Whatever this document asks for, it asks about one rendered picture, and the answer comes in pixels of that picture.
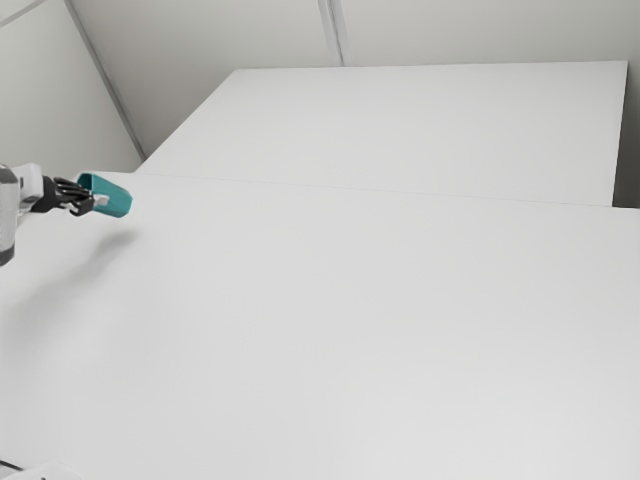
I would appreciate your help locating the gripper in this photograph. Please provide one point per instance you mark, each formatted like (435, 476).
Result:
(48, 196)

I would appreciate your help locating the teal faceted mug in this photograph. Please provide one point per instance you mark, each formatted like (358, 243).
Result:
(116, 199)

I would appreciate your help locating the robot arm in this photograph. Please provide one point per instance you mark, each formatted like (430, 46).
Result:
(9, 210)

